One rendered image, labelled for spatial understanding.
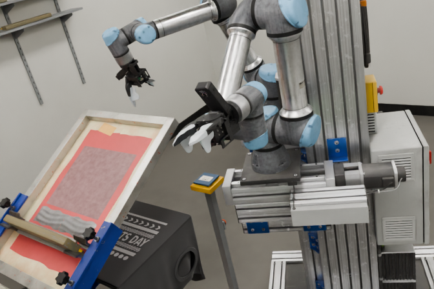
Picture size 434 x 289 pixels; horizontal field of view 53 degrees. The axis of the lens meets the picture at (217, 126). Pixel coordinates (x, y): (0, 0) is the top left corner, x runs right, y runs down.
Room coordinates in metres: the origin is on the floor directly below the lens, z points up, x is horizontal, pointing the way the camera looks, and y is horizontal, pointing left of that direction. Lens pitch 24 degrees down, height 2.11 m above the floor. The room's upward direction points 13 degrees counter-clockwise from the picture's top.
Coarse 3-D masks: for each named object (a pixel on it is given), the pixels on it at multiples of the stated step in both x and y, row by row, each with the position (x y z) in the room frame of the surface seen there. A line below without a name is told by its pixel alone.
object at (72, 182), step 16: (96, 144) 1.78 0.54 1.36; (112, 144) 1.73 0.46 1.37; (80, 160) 1.74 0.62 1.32; (96, 160) 1.69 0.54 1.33; (64, 176) 1.70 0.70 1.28; (80, 176) 1.65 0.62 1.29; (48, 192) 1.66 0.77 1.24; (64, 192) 1.61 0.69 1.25; (80, 192) 1.57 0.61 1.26; (64, 208) 1.53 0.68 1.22; (16, 240) 1.51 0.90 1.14; (32, 240) 1.46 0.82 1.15; (32, 256) 1.39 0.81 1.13
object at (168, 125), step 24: (96, 120) 1.93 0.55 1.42; (120, 120) 1.80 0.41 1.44; (144, 120) 1.71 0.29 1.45; (168, 120) 1.64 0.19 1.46; (72, 144) 1.87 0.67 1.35; (48, 168) 1.75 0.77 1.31; (144, 168) 1.46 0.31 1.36; (120, 216) 1.33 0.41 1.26; (0, 240) 1.51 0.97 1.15; (0, 264) 1.39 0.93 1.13; (48, 288) 1.18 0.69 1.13
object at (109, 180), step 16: (128, 144) 1.68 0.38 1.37; (144, 144) 1.63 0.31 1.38; (112, 160) 1.64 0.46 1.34; (128, 160) 1.60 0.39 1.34; (96, 176) 1.60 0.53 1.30; (112, 176) 1.56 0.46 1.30; (128, 176) 1.52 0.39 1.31; (96, 192) 1.52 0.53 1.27; (112, 192) 1.48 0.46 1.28; (80, 208) 1.49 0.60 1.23; (96, 208) 1.45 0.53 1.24; (48, 256) 1.35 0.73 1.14; (64, 256) 1.32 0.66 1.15
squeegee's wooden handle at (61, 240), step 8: (8, 216) 1.50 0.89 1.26; (16, 224) 1.44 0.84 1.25; (24, 224) 1.42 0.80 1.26; (32, 224) 1.40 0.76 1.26; (32, 232) 1.36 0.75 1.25; (40, 232) 1.34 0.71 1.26; (48, 232) 1.32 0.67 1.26; (48, 240) 1.32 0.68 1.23; (56, 240) 1.27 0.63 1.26; (64, 240) 1.25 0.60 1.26; (72, 248) 1.26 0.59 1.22
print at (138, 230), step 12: (132, 216) 1.79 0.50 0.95; (144, 216) 1.76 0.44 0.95; (120, 228) 1.71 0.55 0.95; (132, 228) 1.68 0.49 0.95; (144, 228) 1.66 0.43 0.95; (156, 228) 1.64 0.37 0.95; (120, 240) 1.62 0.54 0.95; (132, 240) 1.60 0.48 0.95; (144, 240) 1.58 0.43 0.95; (120, 252) 1.53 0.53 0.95; (132, 252) 1.51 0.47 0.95
